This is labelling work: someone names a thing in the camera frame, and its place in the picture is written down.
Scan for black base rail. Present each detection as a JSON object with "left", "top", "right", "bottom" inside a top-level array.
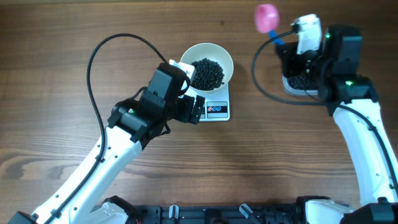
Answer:
[{"left": 93, "top": 195, "right": 352, "bottom": 224}]

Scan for clear plastic container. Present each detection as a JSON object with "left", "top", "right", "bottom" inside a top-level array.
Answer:
[{"left": 282, "top": 76, "right": 318, "bottom": 96}]

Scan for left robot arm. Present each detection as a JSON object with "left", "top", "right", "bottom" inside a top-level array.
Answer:
[{"left": 10, "top": 61, "right": 205, "bottom": 223}]

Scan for right black cable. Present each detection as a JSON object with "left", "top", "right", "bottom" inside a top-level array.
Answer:
[{"left": 251, "top": 29, "right": 398, "bottom": 194}]

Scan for black cable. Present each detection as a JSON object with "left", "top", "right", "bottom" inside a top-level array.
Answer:
[
  {"left": 251, "top": 29, "right": 398, "bottom": 194},
  {"left": 43, "top": 32, "right": 170, "bottom": 224}
]

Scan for left black cable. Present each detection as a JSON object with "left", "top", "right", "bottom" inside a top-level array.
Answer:
[{"left": 43, "top": 32, "right": 170, "bottom": 224}]

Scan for white bowl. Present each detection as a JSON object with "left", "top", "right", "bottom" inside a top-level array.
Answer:
[{"left": 180, "top": 43, "right": 234, "bottom": 95}]

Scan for white kitchen scale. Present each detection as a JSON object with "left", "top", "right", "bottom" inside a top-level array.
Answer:
[{"left": 186, "top": 84, "right": 231, "bottom": 122}]

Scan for black beans in bowl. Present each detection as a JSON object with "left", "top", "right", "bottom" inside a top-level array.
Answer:
[{"left": 191, "top": 58, "right": 224, "bottom": 91}]

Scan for black beans in container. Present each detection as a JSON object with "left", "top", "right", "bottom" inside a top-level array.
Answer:
[{"left": 287, "top": 75, "right": 318, "bottom": 90}]

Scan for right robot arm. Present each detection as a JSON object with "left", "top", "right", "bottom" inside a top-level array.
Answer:
[{"left": 278, "top": 22, "right": 397, "bottom": 223}]

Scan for pink scoop with blue handle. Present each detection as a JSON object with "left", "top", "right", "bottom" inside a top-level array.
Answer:
[{"left": 254, "top": 4, "right": 280, "bottom": 39}]

